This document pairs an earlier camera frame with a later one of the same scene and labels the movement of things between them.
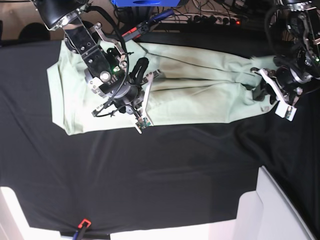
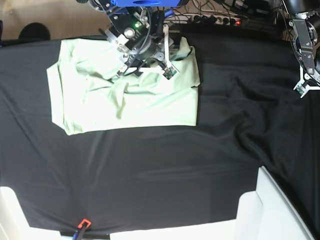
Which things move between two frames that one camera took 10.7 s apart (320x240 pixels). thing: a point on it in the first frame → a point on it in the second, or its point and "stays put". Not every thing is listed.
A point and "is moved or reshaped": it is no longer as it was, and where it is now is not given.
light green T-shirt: (182, 87) is moved or reshaped
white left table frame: (14, 225) stays put
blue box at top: (146, 3) stays put
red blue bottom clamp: (85, 223) stays put
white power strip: (203, 19) stays put
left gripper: (122, 89) → (138, 46)
